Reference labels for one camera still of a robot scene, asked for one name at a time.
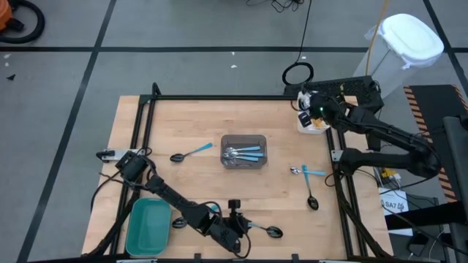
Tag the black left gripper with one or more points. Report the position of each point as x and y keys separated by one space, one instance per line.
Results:
x=234 y=224

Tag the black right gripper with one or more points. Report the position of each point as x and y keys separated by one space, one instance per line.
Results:
x=320 y=104

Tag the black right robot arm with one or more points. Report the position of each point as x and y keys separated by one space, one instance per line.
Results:
x=395 y=160

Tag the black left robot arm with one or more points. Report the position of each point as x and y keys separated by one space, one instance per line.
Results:
x=175 y=201

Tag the white plastic bin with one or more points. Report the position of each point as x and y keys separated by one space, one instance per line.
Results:
x=311 y=130

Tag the silver mounting plate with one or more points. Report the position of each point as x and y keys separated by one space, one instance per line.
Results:
x=117 y=153
x=336 y=155

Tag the grey translucent plastic bin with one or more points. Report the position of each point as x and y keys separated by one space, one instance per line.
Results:
x=243 y=140

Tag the power strip yellow plugs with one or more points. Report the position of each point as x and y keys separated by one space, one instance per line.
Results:
x=389 y=173

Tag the teal plastic bin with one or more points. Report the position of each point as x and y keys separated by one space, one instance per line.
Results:
x=148 y=230

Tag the white lidded trash bin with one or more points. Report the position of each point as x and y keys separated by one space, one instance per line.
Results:
x=409 y=38

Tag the black mat striped edge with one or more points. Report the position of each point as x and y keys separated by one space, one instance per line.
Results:
x=431 y=106

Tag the white paper label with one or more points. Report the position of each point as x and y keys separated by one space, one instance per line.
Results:
x=393 y=204

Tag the dark grey stand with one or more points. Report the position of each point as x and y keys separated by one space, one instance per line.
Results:
x=459 y=153

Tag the black metal beam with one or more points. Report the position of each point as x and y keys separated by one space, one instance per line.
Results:
x=420 y=217

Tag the black scrap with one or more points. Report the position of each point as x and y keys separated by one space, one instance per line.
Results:
x=11 y=76

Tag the orange vacuum cleaner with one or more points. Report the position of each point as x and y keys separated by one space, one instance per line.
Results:
x=3 y=16

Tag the black metal table frame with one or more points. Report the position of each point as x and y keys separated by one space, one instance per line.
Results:
x=237 y=97

